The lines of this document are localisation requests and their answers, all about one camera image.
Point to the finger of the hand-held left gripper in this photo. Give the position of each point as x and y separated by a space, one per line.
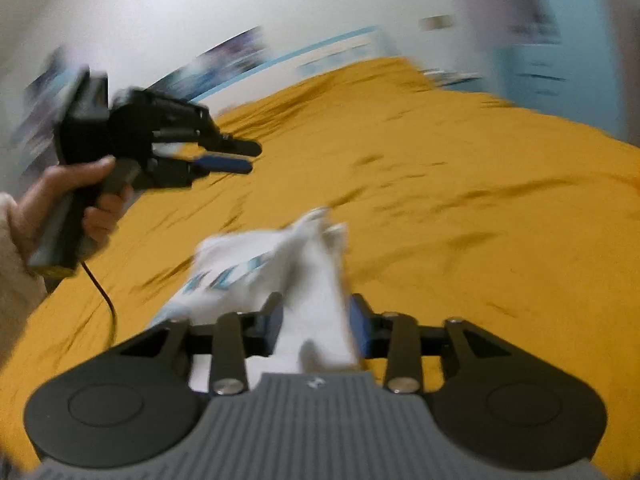
235 147
225 164

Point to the light blue wardrobe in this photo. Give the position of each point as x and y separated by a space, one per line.
560 50

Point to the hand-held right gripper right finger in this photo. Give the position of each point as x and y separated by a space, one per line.
358 326

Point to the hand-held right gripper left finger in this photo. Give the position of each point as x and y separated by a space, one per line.
273 321

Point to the mustard yellow bedspread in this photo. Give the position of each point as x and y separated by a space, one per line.
450 185

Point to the small bedside objects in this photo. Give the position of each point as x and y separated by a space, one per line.
447 78

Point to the wall light switch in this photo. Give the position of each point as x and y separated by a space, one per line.
437 22

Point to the white t-shirt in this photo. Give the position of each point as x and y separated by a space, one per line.
310 285

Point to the person's left hand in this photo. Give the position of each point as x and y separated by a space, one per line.
50 195

